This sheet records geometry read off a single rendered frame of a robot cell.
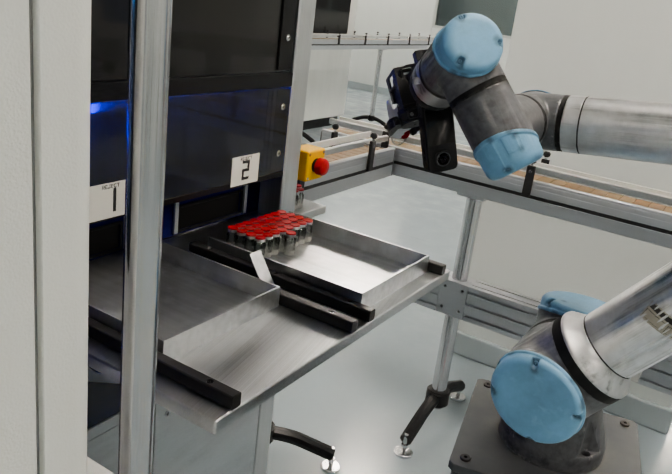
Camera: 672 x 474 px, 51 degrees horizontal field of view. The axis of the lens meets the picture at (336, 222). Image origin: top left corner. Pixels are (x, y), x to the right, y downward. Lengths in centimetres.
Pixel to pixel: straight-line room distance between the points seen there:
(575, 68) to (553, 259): 70
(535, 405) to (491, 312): 141
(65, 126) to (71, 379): 16
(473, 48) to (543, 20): 187
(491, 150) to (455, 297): 148
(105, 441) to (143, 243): 96
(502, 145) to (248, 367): 45
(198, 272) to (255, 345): 26
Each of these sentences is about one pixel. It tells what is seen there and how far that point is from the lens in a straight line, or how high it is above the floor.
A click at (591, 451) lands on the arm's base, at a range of 111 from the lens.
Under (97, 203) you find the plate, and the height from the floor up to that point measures 102.
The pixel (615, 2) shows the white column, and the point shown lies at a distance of 265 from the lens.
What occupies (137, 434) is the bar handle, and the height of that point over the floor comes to 107.
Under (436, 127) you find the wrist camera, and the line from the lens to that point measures 101.
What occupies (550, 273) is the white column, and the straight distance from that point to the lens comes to 281.
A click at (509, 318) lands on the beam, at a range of 227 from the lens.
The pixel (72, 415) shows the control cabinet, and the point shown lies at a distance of 48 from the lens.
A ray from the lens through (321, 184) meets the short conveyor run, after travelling 190.
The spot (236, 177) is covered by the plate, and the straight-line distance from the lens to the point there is 142.
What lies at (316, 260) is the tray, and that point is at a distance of 138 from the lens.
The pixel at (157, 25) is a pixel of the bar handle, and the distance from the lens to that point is 45.
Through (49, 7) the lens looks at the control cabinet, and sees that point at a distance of 39.
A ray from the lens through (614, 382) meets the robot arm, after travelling 89.
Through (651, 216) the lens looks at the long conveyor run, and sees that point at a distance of 205.
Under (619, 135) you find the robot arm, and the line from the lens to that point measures 94.
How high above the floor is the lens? 139
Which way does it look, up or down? 18 degrees down
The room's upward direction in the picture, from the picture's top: 7 degrees clockwise
